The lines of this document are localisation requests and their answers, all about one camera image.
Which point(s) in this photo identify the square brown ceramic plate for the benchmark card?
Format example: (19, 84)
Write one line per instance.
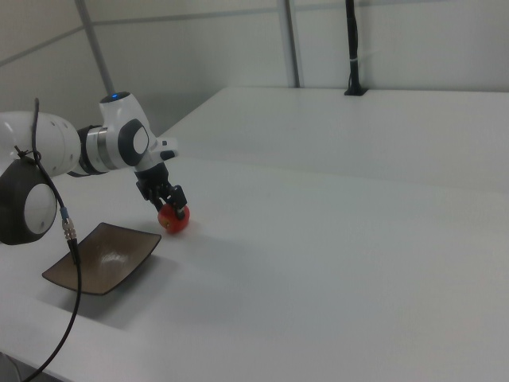
(115, 256)

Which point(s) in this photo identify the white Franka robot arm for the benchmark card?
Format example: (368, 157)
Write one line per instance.
(47, 139)

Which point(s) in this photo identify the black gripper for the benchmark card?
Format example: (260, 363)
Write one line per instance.
(153, 181)

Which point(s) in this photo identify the grey partition corner post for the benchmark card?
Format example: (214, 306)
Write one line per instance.
(95, 47)

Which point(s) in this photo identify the black camera stand pole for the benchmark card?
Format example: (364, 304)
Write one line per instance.
(352, 47)

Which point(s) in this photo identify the red apple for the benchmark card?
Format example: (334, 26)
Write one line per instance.
(173, 226)

